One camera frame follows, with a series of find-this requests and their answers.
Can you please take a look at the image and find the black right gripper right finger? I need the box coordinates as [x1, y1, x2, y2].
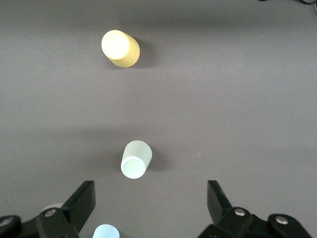
[198, 180, 270, 238]

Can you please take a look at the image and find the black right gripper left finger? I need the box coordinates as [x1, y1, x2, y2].
[36, 180, 96, 238]

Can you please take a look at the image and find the pale green plastic cup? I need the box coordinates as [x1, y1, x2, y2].
[120, 140, 153, 179]

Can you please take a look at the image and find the yellow plastic cup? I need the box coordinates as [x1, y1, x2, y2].
[101, 29, 141, 68]

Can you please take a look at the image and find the light blue plastic cup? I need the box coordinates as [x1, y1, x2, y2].
[92, 224, 121, 238]

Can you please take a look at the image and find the dark grey table cover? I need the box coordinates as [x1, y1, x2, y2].
[0, 0, 317, 238]

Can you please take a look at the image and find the loose black cable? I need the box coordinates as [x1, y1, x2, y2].
[257, 0, 317, 5]

